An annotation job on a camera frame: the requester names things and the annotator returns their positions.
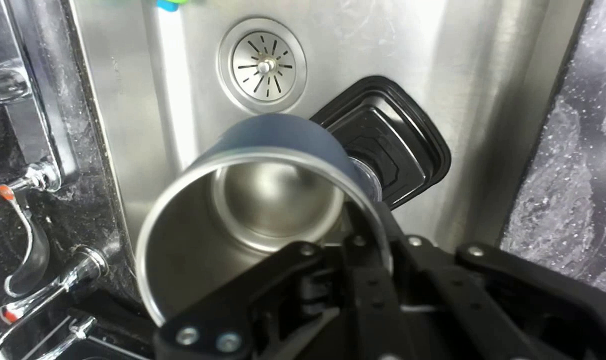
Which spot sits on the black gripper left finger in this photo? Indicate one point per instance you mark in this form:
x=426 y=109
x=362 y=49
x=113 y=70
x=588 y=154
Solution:
x=262 y=293

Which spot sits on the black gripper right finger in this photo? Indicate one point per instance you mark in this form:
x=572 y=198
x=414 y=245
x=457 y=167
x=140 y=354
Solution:
x=503 y=293

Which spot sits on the blue steel mug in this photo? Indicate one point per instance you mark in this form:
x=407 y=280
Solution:
x=274 y=132

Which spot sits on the metal sink drain strainer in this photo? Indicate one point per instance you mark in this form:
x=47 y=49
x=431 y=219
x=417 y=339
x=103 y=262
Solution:
x=262 y=65

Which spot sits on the stainless steel sink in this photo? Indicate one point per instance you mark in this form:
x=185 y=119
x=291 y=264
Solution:
x=395 y=46

